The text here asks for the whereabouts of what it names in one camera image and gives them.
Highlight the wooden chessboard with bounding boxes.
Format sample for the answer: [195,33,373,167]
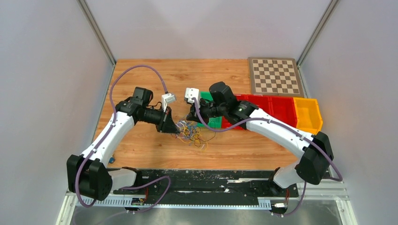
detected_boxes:
[248,57,305,98]

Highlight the white slotted cable duct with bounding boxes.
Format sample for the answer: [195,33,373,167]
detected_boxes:
[75,197,272,210]

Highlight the red bin left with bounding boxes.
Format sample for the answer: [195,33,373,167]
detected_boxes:
[221,94,249,130]

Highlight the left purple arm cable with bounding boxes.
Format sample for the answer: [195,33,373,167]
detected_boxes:
[74,64,172,214]

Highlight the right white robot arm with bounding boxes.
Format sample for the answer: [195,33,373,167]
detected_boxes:
[184,82,334,196]

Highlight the red bin right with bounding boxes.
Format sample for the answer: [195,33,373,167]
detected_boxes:
[270,96,297,127]

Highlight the left aluminium corner post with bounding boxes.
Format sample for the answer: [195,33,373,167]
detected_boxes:
[77,0,116,67]

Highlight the coloured cable bundle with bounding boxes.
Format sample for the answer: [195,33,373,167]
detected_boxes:
[175,116,217,153]

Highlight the red bin middle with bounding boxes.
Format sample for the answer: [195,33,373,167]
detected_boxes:
[246,95,274,116]

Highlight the green plastic bin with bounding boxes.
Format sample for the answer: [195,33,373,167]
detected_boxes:
[200,91,222,128]

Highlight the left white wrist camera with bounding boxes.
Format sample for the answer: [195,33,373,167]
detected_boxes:
[161,93,176,112]

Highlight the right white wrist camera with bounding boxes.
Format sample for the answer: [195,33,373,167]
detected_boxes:
[184,88,200,104]

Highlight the red bin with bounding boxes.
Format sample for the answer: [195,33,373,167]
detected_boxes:
[246,95,274,116]
[221,94,249,130]
[270,96,297,127]

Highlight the right aluminium corner post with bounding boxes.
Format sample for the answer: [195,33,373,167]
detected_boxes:
[297,0,340,68]

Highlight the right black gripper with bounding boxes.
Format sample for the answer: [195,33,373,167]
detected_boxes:
[186,97,227,126]

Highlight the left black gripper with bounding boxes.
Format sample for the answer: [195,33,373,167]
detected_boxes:
[139,105,180,135]

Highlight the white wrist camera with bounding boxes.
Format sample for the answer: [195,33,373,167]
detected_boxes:
[161,93,176,112]
[184,88,200,104]

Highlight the aluminium corner post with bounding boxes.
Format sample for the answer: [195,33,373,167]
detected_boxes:
[77,0,116,67]
[297,0,340,68]

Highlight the yellow plastic bin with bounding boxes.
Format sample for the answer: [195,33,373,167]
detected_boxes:
[293,97,323,135]

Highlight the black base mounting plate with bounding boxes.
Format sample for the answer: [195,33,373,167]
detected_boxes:
[112,169,299,206]

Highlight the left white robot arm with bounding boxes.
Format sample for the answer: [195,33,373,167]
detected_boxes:
[66,87,179,201]

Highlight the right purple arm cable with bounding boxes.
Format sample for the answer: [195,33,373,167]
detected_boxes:
[191,97,343,217]

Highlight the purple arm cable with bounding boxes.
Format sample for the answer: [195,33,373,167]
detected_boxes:
[74,64,172,214]
[191,97,343,217]

